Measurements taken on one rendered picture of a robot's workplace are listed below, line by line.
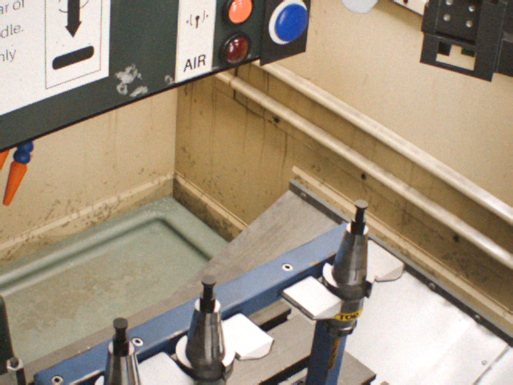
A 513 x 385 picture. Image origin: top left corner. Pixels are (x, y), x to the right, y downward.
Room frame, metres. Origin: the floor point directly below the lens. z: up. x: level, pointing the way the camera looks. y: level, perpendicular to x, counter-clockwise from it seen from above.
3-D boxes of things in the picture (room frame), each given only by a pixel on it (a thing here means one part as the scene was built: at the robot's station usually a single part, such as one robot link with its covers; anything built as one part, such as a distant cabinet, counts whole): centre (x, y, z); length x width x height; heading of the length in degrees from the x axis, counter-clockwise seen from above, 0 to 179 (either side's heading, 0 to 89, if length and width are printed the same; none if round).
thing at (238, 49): (0.58, 0.02, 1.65); 0.02 x 0.01 x 0.02; 134
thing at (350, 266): (0.87, -0.12, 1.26); 0.04 x 0.04 x 0.07
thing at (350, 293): (0.87, -0.12, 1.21); 0.06 x 0.06 x 0.03
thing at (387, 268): (0.90, -0.16, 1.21); 0.07 x 0.05 x 0.01; 44
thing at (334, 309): (0.83, -0.08, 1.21); 0.07 x 0.05 x 0.01; 44
